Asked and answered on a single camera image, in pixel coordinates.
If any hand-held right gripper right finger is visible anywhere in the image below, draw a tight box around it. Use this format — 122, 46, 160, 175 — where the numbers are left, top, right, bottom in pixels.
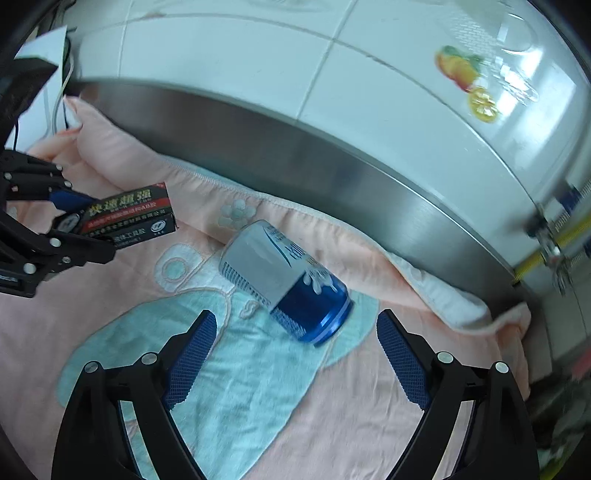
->
376, 309, 540, 480

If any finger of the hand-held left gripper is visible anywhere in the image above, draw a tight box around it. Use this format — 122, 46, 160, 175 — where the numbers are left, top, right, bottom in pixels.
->
0, 210, 116, 298
0, 150, 93, 215

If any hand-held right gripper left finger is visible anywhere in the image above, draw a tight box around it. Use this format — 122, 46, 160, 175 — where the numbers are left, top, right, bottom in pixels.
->
52, 310, 218, 480

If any black cardboard box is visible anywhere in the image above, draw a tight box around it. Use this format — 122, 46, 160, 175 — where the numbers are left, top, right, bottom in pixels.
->
78, 182, 178, 250

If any blue white drink can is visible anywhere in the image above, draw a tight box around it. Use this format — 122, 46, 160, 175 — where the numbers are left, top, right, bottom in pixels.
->
218, 220, 354, 348

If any pink towel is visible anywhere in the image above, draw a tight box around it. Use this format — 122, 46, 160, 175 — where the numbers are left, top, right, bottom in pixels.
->
0, 97, 532, 480

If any yellow gas pipe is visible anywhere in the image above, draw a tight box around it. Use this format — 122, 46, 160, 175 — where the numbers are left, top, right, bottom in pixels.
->
512, 182, 591, 283

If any white cable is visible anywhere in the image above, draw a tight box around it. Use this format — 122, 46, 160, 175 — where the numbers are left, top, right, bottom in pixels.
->
53, 60, 77, 134

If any fruit wall sticker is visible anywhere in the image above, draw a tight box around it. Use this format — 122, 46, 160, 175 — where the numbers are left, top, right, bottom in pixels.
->
436, 45, 500, 123

